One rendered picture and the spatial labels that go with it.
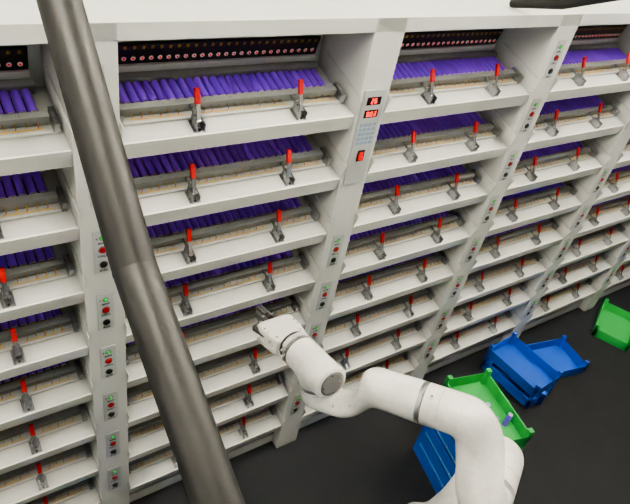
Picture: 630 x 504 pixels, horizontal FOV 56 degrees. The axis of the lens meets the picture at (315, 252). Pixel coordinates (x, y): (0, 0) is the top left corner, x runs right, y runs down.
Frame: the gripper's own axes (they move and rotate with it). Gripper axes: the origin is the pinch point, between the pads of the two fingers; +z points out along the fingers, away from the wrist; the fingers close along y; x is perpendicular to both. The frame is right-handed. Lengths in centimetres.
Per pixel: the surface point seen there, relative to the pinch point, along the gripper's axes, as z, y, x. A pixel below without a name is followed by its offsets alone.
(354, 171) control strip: 10.4, 34.3, 30.3
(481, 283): 29, 125, -41
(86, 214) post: 10, -38, 32
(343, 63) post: 14, 30, 59
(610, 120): 15, 164, 30
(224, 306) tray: 19.4, -1.5, -8.4
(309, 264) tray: 23.0, 29.9, -4.5
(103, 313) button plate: 16.6, -35.7, 1.8
